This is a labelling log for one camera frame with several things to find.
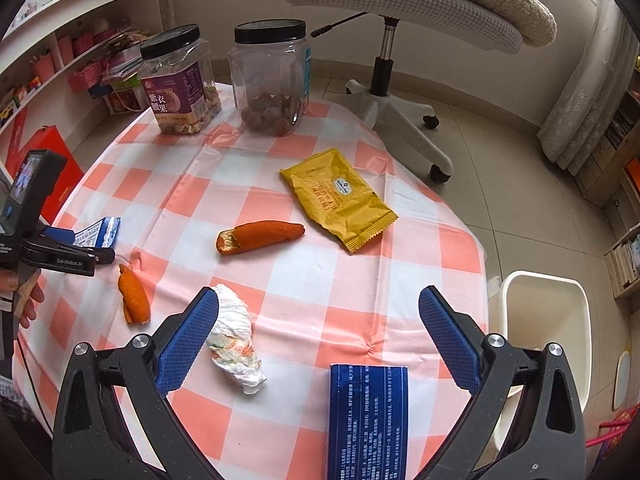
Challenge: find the small orange peel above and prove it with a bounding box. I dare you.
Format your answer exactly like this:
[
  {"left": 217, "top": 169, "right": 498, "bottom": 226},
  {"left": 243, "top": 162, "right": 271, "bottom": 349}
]
[{"left": 117, "top": 264, "right": 152, "bottom": 325}]

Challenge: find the person's left hand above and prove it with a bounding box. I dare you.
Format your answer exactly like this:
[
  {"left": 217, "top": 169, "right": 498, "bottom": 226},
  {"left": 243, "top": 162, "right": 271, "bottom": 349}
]
[{"left": 0, "top": 266, "right": 46, "bottom": 332}]

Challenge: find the beige fleece blanket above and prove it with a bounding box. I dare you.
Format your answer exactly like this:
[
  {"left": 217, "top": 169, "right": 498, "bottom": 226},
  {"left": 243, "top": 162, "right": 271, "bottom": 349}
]
[{"left": 290, "top": 0, "right": 558, "bottom": 51}]

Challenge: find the dark patterned cloth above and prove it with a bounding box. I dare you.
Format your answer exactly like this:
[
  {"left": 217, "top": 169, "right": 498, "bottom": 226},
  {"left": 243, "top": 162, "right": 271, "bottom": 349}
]
[{"left": 0, "top": 375, "right": 56, "bottom": 441}]

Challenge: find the pink pen holder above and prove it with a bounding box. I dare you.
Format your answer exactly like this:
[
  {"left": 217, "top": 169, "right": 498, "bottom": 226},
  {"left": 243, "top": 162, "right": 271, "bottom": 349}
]
[{"left": 32, "top": 52, "right": 56, "bottom": 83}]

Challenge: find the pile of paper bags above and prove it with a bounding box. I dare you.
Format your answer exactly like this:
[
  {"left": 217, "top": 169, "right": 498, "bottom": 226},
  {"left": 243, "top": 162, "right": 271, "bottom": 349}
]
[{"left": 90, "top": 35, "right": 151, "bottom": 116}]

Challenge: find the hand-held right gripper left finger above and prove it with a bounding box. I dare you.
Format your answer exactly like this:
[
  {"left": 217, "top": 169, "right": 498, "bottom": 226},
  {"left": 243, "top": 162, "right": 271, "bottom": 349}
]
[{"left": 51, "top": 287, "right": 220, "bottom": 480}]

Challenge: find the white bookshelf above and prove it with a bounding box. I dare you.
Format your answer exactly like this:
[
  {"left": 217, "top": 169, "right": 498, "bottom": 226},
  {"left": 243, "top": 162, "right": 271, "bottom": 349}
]
[{"left": 0, "top": 0, "right": 173, "bottom": 136}]

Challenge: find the nut jar with purple label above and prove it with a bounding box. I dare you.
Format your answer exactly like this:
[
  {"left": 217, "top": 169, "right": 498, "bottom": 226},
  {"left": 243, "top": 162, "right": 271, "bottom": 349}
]
[{"left": 139, "top": 24, "right": 223, "bottom": 137}]

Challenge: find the red plastic bar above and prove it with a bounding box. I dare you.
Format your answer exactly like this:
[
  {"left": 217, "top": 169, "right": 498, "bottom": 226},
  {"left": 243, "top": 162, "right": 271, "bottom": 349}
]
[{"left": 585, "top": 400, "right": 640, "bottom": 466}]

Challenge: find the white trash bin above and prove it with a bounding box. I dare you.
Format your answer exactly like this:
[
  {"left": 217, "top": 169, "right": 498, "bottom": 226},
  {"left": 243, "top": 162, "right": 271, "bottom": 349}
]
[{"left": 486, "top": 270, "right": 592, "bottom": 453}]

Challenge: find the red flat box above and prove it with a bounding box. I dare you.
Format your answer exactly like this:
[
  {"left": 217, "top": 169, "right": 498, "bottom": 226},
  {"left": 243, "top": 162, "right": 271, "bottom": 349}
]
[{"left": 5, "top": 112, "right": 31, "bottom": 171}]

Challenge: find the pink basket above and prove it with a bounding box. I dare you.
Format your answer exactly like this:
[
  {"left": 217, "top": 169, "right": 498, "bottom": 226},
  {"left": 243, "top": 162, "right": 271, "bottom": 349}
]
[{"left": 70, "top": 67, "right": 108, "bottom": 92}]

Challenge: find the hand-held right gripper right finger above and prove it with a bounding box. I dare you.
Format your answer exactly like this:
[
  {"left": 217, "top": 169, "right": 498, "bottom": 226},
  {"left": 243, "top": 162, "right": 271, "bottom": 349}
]
[{"left": 418, "top": 285, "right": 587, "bottom": 480}]

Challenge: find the white oval board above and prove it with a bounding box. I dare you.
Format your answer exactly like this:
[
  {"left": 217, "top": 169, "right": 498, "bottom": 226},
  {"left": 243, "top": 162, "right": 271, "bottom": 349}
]
[{"left": 614, "top": 351, "right": 632, "bottom": 411}]

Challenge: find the beige lace curtain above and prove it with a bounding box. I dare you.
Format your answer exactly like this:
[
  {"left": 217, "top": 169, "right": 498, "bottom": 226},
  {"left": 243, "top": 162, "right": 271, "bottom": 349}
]
[{"left": 537, "top": 5, "right": 640, "bottom": 176}]

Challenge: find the large orange peel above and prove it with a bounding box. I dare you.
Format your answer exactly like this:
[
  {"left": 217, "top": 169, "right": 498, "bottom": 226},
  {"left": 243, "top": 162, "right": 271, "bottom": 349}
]
[{"left": 216, "top": 220, "right": 306, "bottom": 257}]

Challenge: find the dark blue box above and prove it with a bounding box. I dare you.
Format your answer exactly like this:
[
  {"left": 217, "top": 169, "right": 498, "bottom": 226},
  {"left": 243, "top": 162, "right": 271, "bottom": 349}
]
[{"left": 325, "top": 364, "right": 412, "bottom": 480}]

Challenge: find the wooden shelf unit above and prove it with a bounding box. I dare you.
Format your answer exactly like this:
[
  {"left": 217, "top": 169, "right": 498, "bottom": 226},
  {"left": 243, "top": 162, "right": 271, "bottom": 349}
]
[{"left": 575, "top": 60, "right": 640, "bottom": 301}]

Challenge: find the stack of worn books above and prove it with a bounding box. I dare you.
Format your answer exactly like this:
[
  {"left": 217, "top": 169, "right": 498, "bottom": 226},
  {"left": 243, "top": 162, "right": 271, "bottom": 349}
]
[{"left": 605, "top": 232, "right": 640, "bottom": 298}]

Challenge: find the yellow snack packet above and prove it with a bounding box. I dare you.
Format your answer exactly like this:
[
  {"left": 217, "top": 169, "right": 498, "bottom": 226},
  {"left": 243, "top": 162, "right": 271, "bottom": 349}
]
[{"left": 279, "top": 148, "right": 399, "bottom": 255}]

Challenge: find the clear jar with brown balls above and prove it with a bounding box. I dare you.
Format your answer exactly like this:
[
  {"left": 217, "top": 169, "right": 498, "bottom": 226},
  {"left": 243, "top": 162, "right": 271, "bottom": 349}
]
[{"left": 228, "top": 19, "right": 312, "bottom": 137}]

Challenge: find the grey office chair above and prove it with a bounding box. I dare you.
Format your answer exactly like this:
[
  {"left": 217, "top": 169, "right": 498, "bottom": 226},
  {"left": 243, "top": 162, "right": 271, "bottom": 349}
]
[{"left": 282, "top": 0, "right": 526, "bottom": 183}]

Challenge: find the stained white wrapper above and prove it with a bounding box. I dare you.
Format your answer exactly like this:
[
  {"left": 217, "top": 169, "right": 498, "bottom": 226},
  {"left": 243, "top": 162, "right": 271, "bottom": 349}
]
[{"left": 206, "top": 283, "right": 267, "bottom": 397}]

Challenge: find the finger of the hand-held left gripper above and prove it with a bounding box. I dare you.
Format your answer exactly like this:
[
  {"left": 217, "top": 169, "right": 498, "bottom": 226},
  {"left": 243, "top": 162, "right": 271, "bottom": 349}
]
[
  {"left": 37, "top": 225, "right": 77, "bottom": 248},
  {"left": 75, "top": 246, "right": 117, "bottom": 267}
]

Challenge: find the orange white checked tablecloth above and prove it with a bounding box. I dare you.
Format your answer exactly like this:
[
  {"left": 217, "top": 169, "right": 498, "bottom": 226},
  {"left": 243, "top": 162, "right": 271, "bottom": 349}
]
[{"left": 12, "top": 82, "right": 488, "bottom": 480}]

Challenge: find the small blue white box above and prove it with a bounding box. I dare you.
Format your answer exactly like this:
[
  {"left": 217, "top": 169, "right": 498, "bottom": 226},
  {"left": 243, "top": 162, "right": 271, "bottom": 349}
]
[{"left": 74, "top": 216, "right": 122, "bottom": 250}]

